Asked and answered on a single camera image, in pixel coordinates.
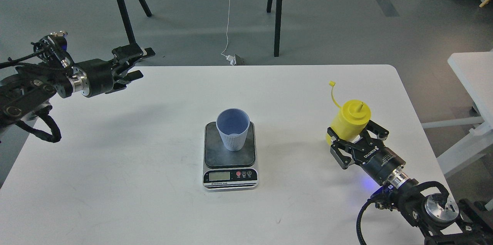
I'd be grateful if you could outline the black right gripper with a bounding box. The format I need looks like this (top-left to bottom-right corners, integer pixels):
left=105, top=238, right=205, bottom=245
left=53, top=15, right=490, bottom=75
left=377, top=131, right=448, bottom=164
left=327, top=120, right=406, bottom=186

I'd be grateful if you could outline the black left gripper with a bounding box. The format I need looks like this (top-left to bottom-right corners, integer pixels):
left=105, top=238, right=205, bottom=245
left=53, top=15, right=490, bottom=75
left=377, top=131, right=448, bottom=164
left=79, top=43, right=156, bottom=98

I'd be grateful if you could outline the yellow squeeze bottle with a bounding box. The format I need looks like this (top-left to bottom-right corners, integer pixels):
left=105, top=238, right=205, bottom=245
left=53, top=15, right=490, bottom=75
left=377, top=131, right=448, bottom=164
left=329, top=81, right=371, bottom=142

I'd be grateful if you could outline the blue ribbed plastic cup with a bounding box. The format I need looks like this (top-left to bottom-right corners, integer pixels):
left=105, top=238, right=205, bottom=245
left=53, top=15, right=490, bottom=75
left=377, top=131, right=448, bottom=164
left=215, top=108, right=250, bottom=151

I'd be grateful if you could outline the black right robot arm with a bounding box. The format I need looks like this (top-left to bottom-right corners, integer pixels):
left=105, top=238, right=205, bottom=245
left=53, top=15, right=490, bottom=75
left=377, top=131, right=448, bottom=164
left=327, top=121, right=493, bottom=245

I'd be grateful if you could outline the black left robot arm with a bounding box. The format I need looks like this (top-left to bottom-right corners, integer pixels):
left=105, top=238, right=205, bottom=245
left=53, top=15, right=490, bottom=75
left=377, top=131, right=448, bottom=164
left=0, top=31, right=155, bottom=143

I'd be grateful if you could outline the digital kitchen scale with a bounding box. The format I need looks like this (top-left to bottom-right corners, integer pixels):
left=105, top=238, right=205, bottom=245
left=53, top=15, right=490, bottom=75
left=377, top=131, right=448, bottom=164
left=202, top=122, right=259, bottom=192

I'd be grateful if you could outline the white power adapter on floor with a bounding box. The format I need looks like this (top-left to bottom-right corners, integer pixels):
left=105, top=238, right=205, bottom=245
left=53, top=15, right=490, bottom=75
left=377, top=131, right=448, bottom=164
left=225, top=54, right=245, bottom=66

